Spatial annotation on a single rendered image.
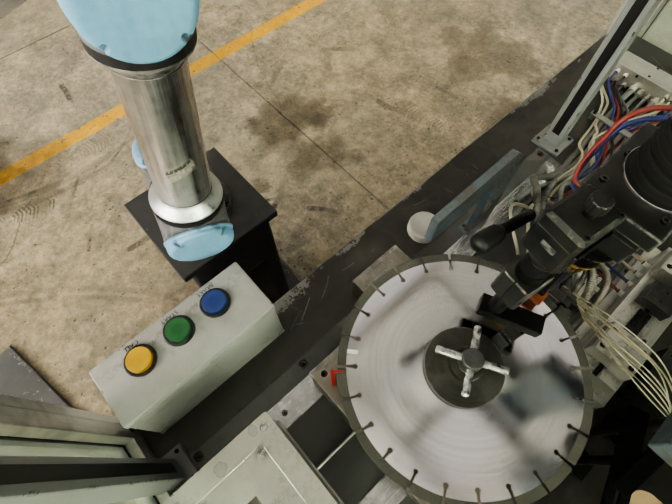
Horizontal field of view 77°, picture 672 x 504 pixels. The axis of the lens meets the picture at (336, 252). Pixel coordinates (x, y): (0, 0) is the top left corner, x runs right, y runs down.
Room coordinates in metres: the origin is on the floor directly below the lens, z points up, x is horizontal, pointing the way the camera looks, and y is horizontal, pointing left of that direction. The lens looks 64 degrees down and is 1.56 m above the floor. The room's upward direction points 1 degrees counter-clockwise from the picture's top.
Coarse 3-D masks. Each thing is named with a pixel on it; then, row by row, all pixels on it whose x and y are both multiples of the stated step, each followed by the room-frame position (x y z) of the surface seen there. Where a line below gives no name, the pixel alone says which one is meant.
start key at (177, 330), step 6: (174, 318) 0.21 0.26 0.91; (180, 318) 0.21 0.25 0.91; (168, 324) 0.20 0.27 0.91; (174, 324) 0.20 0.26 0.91; (180, 324) 0.20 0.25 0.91; (186, 324) 0.20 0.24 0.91; (168, 330) 0.19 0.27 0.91; (174, 330) 0.19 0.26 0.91; (180, 330) 0.19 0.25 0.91; (186, 330) 0.19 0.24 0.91; (168, 336) 0.18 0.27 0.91; (174, 336) 0.18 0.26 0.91; (180, 336) 0.18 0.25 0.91; (186, 336) 0.18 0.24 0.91; (174, 342) 0.17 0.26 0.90; (180, 342) 0.17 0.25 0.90
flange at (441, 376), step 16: (448, 336) 0.16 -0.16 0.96; (464, 336) 0.16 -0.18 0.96; (480, 336) 0.16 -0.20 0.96; (432, 352) 0.13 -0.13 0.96; (496, 352) 0.13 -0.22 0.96; (432, 368) 0.11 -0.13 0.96; (448, 368) 0.11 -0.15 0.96; (432, 384) 0.09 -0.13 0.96; (448, 384) 0.09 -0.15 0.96; (480, 384) 0.09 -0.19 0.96; (496, 384) 0.09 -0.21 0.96; (448, 400) 0.07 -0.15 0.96; (464, 400) 0.07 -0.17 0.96; (480, 400) 0.07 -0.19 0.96
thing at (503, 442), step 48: (384, 288) 0.24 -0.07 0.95; (432, 288) 0.23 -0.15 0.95; (480, 288) 0.23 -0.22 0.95; (384, 336) 0.16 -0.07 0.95; (432, 336) 0.16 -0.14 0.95; (528, 336) 0.16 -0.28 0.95; (384, 384) 0.09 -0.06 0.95; (528, 384) 0.09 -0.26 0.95; (576, 384) 0.09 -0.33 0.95; (384, 432) 0.03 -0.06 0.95; (432, 432) 0.03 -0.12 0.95; (480, 432) 0.03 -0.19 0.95; (528, 432) 0.03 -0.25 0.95; (576, 432) 0.03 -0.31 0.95; (432, 480) -0.02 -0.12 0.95; (480, 480) -0.03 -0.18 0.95; (528, 480) -0.03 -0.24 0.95
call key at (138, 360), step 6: (138, 348) 0.16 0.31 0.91; (144, 348) 0.16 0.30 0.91; (132, 354) 0.15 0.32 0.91; (138, 354) 0.15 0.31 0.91; (144, 354) 0.15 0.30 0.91; (150, 354) 0.15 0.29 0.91; (126, 360) 0.14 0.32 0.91; (132, 360) 0.14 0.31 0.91; (138, 360) 0.14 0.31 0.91; (144, 360) 0.14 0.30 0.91; (150, 360) 0.14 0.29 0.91; (126, 366) 0.14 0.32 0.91; (132, 366) 0.14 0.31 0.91; (138, 366) 0.13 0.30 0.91; (144, 366) 0.13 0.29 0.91; (138, 372) 0.13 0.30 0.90
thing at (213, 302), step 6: (210, 294) 0.25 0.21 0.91; (216, 294) 0.25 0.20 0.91; (222, 294) 0.25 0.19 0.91; (204, 300) 0.24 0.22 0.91; (210, 300) 0.24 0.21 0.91; (216, 300) 0.24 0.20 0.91; (222, 300) 0.24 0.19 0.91; (204, 306) 0.23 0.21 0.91; (210, 306) 0.23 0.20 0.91; (216, 306) 0.23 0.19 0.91; (222, 306) 0.23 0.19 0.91; (210, 312) 0.22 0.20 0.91; (216, 312) 0.22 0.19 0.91
